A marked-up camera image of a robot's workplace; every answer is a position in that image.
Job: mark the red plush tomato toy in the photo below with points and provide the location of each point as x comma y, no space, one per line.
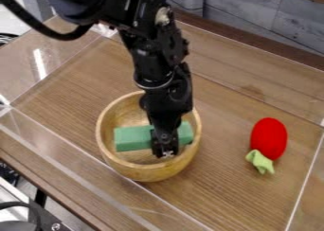
268,144

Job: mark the black metal bracket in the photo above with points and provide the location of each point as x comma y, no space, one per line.
50,222

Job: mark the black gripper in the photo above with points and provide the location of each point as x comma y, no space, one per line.
168,100

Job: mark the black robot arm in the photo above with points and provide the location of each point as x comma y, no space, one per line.
153,39

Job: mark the green rectangular block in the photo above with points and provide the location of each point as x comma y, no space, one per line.
133,138

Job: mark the brown wooden bowl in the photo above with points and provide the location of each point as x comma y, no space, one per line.
140,165

